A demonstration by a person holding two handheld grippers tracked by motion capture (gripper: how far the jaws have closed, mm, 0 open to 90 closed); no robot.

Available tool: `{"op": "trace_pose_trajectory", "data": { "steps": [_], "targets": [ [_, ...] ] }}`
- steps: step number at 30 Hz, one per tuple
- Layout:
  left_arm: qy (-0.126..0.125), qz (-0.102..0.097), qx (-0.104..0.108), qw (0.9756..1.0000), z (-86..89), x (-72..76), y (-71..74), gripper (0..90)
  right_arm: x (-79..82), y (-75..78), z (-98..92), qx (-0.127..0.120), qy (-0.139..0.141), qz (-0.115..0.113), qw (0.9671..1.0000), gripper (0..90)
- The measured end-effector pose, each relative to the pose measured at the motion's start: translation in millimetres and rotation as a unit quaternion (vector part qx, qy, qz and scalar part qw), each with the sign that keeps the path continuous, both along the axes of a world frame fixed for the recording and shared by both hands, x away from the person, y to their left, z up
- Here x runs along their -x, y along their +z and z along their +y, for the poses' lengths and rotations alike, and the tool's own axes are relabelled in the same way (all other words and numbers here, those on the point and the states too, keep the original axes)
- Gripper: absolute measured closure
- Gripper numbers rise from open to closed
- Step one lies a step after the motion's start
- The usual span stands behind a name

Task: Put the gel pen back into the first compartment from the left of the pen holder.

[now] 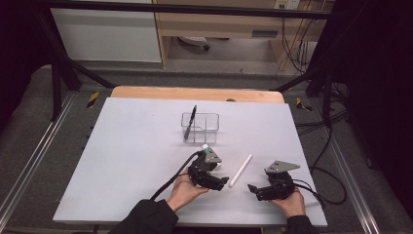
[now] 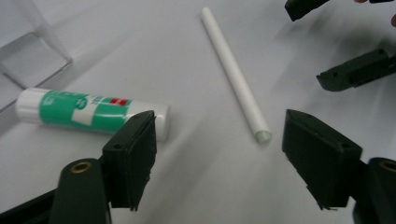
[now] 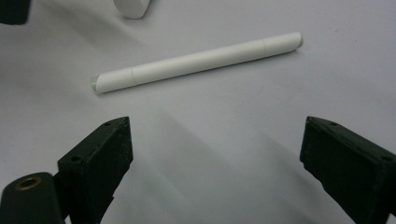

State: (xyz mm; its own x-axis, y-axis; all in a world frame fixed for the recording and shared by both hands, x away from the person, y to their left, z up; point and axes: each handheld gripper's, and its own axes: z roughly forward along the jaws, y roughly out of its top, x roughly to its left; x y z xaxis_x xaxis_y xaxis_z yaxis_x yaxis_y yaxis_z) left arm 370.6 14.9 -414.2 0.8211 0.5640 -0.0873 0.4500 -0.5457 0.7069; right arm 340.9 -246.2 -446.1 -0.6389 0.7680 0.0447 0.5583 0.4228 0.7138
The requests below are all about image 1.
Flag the white power strip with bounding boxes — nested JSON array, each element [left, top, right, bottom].
[[274, 0, 301, 11]]

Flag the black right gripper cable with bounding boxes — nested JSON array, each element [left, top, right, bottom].
[[291, 166, 348, 206]]

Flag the yellow and black tape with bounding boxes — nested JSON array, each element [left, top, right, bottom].
[[86, 91, 100, 109], [295, 97, 314, 112]]

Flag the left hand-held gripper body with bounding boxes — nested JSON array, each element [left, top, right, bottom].
[[188, 147, 225, 192]]

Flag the white cabinet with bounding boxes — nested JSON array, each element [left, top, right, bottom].
[[50, 0, 163, 63]]

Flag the person's right hand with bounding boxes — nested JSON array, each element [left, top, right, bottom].
[[269, 187, 307, 218]]

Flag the office chair base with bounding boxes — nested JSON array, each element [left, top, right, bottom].
[[177, 35, 211, 52]]

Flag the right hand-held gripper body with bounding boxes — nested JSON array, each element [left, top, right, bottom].
[[255, 160, 301, 202]]

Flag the wooden desk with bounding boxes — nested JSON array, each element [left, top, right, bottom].
[[152, 0, 336, 69]]

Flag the white board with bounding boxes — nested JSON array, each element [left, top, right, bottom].
[[53, 97, 328, 227]]

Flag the clear plastic organizer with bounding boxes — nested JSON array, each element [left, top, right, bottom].
[[180, 111, 220, 145]]

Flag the hanging cables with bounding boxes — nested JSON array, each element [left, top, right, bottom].
[[280, 9, 314, 75]]

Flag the black pen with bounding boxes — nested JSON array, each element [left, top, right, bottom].
[[182, 104, 199, 141]]

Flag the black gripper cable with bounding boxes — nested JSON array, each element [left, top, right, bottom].
[[291, 166, 348, 206], [149, 150, 205, 202]]

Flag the green and white glue stick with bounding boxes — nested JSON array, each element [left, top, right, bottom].
[[201, 143, 224, 171]]

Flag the aluminium rail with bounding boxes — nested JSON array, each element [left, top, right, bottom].
[[0, 92, 78, 222], [326, 128, 382, 234]]

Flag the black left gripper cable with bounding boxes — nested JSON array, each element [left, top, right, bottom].
[[149, 150, 205, 202]]

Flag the black metal frame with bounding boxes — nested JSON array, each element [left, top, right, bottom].
[[31, 0, 359, 129]]

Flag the black floor cables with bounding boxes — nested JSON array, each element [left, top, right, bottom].
[[293, 83, 351, 137]]

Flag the person's left hand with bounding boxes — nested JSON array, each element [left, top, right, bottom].
[[166, 167, 210, 213]]

